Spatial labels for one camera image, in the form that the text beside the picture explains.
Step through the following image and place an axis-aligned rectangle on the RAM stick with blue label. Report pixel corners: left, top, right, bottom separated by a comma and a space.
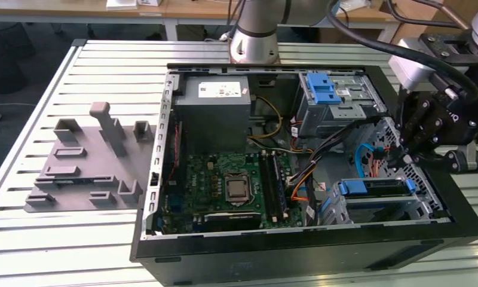
270, 151, 293, 218

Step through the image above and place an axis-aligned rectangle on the grey parts rack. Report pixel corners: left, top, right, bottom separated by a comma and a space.
22, 100, 161, 215

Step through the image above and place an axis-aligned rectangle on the white box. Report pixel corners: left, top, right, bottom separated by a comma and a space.
105, 0, 139, 12

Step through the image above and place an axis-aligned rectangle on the thick black arm hose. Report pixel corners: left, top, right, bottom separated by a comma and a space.
325, 0, 478, 101

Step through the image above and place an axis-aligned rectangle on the green motherboard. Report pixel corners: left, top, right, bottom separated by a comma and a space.
158, 151, 306, 234

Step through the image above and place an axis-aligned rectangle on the black PC case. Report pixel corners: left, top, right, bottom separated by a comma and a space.
127, 62, 478, 286

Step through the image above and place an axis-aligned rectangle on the metal drive cage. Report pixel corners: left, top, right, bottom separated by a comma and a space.
294, 71, 387, 139

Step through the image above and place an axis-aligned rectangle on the silver CPU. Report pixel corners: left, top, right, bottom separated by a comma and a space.
226, 180, 249, 200

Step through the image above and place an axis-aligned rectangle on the metal disk bay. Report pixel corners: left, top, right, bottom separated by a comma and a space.
325, 175, 443, 225

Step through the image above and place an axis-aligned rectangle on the orange wire with black plug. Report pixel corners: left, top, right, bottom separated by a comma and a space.
366, 145, 414, 181

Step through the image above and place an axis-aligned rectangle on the black graphics card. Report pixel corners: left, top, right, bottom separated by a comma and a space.
201, 210, 262, 231

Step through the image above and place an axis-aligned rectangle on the orange wire bundle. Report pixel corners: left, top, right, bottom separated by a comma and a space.
286, 166, 318, 206

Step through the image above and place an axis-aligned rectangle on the black wrist bracket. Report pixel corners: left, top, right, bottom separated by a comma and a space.
416, 32, 474, 66

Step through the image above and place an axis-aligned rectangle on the wooden desk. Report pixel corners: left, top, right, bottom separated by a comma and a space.
25, 0, 410, 42

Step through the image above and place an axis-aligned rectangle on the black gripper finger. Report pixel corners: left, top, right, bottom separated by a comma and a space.
406, 140, 463, 173
394, 89, 443, 164

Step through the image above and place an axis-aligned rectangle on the blue plastic latch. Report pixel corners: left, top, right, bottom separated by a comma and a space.
306, 72, 343, 106

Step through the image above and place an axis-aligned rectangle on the hard disk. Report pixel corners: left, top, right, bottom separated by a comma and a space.
335, 178, 415, 199

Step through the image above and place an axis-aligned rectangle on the dark office chair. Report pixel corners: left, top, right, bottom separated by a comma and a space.
0, 21, 37, 96

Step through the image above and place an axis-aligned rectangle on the grey power supply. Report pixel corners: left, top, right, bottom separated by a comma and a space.
169, 74, 253, 155

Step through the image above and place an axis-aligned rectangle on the thin red wire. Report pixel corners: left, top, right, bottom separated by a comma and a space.
167, 121, 183, 188

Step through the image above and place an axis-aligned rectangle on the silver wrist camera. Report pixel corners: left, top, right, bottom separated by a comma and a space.
387, 54, 436, 91

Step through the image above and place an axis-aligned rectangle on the black cable bundle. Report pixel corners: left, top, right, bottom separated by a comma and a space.
285, 115, 387, 192

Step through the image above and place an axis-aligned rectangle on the CPU socket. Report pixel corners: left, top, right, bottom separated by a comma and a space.
221, 171, 253, 207

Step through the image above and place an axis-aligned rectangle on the yellow wire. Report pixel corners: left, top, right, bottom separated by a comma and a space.
246, 94, 285, 141

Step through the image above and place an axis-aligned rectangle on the blue wire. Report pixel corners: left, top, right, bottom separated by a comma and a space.
353, 142, 387, 181

